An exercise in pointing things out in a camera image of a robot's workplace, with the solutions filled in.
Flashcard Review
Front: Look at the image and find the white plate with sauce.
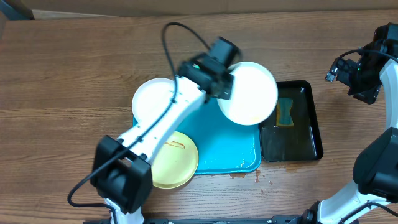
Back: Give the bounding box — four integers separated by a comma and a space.
217, 62, 278, 126

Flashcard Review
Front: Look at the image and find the green and yellow sponge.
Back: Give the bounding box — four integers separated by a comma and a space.
275, 98, 294, 127

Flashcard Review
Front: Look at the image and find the yellow plate with sauce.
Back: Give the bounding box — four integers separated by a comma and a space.
151, 131, 198, 189

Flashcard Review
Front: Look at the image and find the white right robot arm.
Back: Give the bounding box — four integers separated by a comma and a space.
291, 42, 397, 223

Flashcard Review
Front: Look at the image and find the teal plastic tray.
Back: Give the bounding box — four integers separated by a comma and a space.
131, 96, 262, 175

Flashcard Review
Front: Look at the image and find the black water tray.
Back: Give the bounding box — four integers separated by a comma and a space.
259, 80, 323, 162

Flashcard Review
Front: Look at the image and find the white plate with red stain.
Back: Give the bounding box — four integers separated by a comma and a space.
132, 78, 174, 123

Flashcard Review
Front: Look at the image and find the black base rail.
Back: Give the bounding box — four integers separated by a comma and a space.
82, 214, 312, 224

